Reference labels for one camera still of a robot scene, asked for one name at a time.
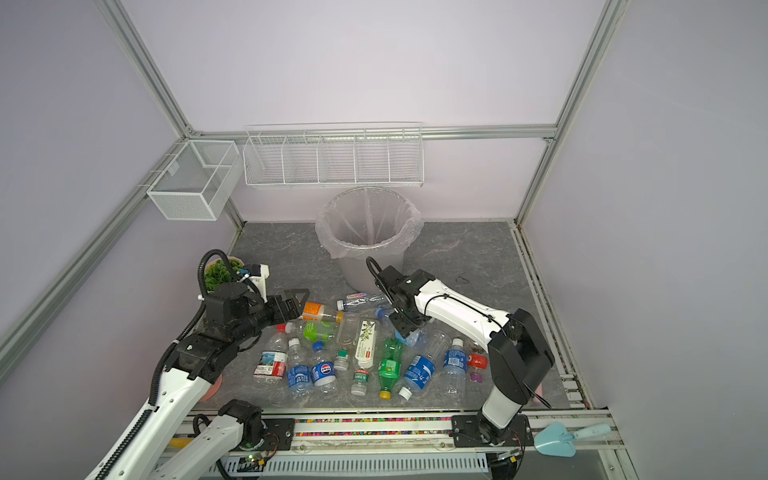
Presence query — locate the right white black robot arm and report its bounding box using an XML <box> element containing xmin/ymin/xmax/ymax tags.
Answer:
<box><xmin>365</xmin><ymin>256</ymin><xmax>555</xmax><ymax>446</ymax></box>

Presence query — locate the lime green label bottle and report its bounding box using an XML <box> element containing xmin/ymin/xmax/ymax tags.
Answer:
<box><xmin>285</xmin><ymin>320</ymin><xmax>337</xmax><ymax>342</ymax></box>

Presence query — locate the aluminium rail with beads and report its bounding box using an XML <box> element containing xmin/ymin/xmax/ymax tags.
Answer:
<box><xmin>119</xmin><ymin>409</ymin><xmax>625</xmax><ymax>457</ymax></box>

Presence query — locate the small blue label water bottle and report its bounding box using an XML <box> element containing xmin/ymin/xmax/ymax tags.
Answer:
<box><xmin>443</xmin><ymin>337</ymin><xmax>468</xmax><ymax>398</ymax></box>

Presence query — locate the red cap clear bottle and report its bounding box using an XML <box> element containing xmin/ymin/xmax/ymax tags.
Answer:
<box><xmin>253</xmin><ymin>324</ymin><xmax>288</xmax><ymax>383</ymax></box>

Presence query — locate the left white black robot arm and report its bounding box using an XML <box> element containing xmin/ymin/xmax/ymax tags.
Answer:
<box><xmin>88</xmin><ymin>249</ymin><xmax>307</xmax><ymax>479</ymax></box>

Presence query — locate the green soda bottle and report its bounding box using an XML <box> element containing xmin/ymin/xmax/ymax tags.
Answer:
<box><xmin>378</xmin><ymin>338</ymin><xmax>403</xmax><ymax>400</ymax></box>

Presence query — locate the grey mesh waste bin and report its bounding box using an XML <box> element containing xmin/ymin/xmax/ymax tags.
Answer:
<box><xmin>323</xmin><ymin>187</ymin><xmax>418</xmax><ymax>294</ymax></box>

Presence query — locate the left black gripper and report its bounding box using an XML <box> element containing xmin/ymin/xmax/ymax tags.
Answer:
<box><xmin>230</xmin><ymin>288</ymin><xmax>309</xmax><ymax>346</ymax></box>

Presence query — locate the white mesh wall basket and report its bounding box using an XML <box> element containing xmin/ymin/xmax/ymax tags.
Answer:
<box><xmin>148</xmin><ymin>140</ymin><xmax>244</xmax><ymax>221</ymax></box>

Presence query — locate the green plant in beige pot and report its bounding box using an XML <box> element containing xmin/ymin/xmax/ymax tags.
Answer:
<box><xmin>200</xmin><ymin>255</ymin><xmax>245</xmax><ymax>293</ymax></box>

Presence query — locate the small green label bottle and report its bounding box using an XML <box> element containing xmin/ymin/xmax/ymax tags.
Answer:
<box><xmin>350</xmin><ymin>368</ymin><xmax>370</xmax><ymax>397</ymax></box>

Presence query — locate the Pepsi bottle blue cap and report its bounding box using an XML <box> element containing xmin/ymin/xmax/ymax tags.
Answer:
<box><xmin>310</xmin><ymin>341</ymin><xmax>337</xmax><ymax>395</ymax></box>

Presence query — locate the white wire wall rack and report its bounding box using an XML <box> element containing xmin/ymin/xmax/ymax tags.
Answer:
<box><xmin>243</xmin><ymin>122</ymin><xmax>425</xmax><ymax>188</ymax></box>

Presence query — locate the white floral label bottle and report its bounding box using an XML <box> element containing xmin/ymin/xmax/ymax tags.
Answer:
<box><xmin>354</xmin><ymin>320</ymin><xmax>377</xmax><ymax>370</ymax></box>

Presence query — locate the teal toy shovel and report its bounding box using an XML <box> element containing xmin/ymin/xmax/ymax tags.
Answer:
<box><xmin>534</xmin><ymin>422</ymin><xmax>611</xmax><ymax>458</ymax></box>

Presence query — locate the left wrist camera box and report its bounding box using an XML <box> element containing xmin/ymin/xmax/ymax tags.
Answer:
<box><xmin>244</xmin><ymin>263</ymin><xmax>270</xmax><ymax>302</ymax></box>

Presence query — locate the clear plastic bin liner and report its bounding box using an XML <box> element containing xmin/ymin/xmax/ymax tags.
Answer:
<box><xmin>315</xmin><ymin>186</ymin><xmax>425</xmax><ymax>260</ymax></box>

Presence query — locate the blue label white cap bottle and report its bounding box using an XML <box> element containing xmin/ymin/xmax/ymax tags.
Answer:
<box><xmin>286</xmin><ymin>337</ymin><xmax>312</xmax><ymax>398</ymax></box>

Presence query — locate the orange label bottle yellow cap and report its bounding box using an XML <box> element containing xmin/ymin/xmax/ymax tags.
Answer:
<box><xmin>301</xmin><ymin>301</ymin><xmax>344</xmax><ymax>324</ymax></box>

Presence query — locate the Ganten clear water bottle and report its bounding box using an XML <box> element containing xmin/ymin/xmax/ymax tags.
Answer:
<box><xmin>336</xmin><ymin>292</ymin><xmax>389</xmax><ymax>312</ymax></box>

